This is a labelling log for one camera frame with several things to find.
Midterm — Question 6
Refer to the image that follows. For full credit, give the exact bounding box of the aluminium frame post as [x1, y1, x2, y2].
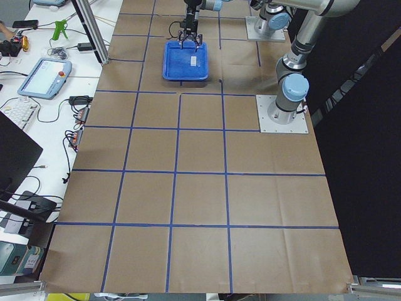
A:
[71, 0, 110, 65]

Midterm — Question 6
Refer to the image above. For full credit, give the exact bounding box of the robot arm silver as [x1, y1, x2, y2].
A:
[171, 1, 290, 49]
[266, 0, 359, 125]

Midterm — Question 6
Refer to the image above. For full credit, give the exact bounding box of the white keyboard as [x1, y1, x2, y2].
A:
[1, 102, 39, 132]

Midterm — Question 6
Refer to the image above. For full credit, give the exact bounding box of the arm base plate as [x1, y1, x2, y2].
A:
[246, 16, 288, 42]
[256, 95, 309, 134]

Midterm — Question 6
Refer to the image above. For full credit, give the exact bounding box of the blue plastic tray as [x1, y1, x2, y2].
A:
[162, 41, 209, 81]

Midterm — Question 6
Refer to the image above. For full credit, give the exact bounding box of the black power adapter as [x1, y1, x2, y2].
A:
[76, 43, 93, 52]

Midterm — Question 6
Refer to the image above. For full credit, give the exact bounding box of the teach pendant blue white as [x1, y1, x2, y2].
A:
[17, 58, 72, 100]

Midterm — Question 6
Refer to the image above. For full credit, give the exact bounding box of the black monitor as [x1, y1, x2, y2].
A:
[1, 113, 43, 201]

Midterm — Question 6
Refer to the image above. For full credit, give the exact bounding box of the green handled reacher grabber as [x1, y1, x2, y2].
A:
[51, 19, 68, 41]

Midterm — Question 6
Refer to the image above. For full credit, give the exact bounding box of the brown paper table cover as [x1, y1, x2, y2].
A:
[40, 1, 352, 293]

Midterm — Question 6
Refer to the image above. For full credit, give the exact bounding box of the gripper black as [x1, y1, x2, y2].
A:
[177, 18, 203, 52]

